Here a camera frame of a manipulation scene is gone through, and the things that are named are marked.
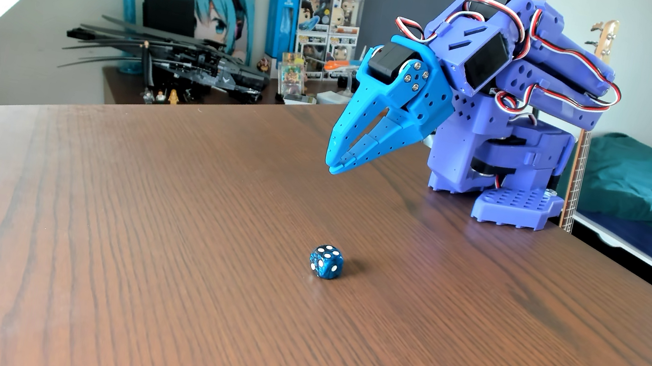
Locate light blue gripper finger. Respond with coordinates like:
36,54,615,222
323,92,391,183
344,104,441,181

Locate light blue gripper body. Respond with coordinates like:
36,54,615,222
351,30,467,140

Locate blue dice with white pips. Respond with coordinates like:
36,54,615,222
306,242,348,283

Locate small white box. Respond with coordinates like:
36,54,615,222
314,88,353,110

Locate orange toy on stand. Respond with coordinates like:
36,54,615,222
319,55,363,100

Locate clear acrylic character stand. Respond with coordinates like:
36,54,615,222
273,50,313,103

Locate boxed vinyl figure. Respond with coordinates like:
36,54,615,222
327,0,367,40
288,27,332,82
321,30,360,84
285,0,336,36

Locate tall blue box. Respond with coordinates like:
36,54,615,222
259,0,302,63

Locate black helicopter model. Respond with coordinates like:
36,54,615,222
54,9,278,118

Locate anime girl poster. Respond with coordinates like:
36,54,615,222
149,0,262,66

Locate bass guitar wooden neck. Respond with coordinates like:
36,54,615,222
555,15,623,238

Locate black rectangular box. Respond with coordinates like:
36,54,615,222
138,0,202,40

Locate dark wooden side table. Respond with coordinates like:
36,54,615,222
97,42,347,144

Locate red white black servo cable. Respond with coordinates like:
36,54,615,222
492,4,635,132
392,0,532,61

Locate white bed frame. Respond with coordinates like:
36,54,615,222
557,210,652,313

